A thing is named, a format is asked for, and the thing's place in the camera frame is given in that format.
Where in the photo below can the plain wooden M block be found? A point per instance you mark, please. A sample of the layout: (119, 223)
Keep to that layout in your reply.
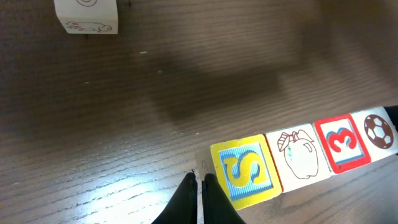
(88, 16)

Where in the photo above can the wooden O block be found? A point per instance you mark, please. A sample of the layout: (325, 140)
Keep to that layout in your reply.
(377, 131)

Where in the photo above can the green edged wooden block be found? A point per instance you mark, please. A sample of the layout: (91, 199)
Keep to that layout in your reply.
(298, 156)

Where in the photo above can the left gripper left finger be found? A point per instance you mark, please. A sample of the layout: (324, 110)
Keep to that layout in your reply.
(182, 207)

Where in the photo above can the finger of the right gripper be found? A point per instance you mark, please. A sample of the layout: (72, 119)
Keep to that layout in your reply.
(392, 111)

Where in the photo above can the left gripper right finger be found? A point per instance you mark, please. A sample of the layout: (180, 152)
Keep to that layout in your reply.
(217, 209)

